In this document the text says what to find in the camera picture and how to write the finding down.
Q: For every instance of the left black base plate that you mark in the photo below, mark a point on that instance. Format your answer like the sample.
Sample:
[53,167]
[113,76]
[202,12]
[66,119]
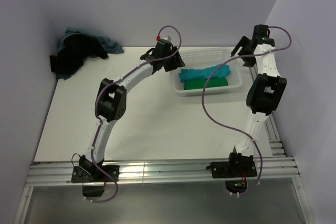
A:
[79,175]

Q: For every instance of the teal t-shirt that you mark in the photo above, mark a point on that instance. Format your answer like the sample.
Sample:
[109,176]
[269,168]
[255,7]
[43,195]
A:
[203,74]

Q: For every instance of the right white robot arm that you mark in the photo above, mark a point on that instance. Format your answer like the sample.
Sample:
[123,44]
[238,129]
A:
[262,99]

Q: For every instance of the aluminium rail frame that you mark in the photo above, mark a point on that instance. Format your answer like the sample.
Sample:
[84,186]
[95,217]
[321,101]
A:
[162,137]

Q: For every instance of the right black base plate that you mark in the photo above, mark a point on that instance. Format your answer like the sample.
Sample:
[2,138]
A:
[225,170]

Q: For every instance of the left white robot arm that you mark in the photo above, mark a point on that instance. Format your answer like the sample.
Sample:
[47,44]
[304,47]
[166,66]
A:
[111,104]

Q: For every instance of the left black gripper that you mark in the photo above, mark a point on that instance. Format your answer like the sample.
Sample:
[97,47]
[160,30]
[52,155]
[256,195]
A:
[176,63]

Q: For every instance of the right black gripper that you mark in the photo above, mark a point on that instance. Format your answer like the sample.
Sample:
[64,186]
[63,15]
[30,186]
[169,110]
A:
[244,42]

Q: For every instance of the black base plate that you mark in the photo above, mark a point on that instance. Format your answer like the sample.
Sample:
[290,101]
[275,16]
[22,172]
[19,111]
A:
[79,175]
[225,170]

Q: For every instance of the black t-shirt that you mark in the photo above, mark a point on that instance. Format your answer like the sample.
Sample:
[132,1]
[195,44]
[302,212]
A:
[77,48]

